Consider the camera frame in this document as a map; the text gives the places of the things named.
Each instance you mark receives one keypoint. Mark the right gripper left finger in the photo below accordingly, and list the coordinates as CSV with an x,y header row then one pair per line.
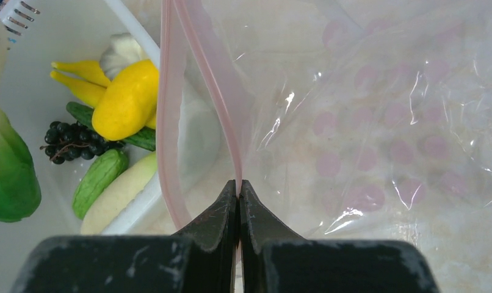
x,y
197,258

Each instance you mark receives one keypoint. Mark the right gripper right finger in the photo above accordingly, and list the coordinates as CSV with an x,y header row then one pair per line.
x,y
277,259

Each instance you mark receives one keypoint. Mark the clear zip top bag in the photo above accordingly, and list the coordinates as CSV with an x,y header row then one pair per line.
x,y
345,116

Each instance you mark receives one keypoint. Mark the yellow bell pepper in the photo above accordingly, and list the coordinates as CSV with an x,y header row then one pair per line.
x,y
137,85

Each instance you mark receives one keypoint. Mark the green bok choy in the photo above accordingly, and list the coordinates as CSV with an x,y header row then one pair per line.
x,y
20,193

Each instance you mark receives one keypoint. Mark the white radish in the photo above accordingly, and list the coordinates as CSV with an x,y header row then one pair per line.
x,y
118,195

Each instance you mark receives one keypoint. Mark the long dark green cucumber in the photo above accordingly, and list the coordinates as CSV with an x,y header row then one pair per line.
x,y
116,123

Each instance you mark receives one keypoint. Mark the light green small cucumber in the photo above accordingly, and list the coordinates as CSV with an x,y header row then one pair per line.
x,y
104,170

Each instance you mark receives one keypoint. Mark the black grape bunch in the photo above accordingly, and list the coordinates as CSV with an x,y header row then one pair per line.
x,y
71,141

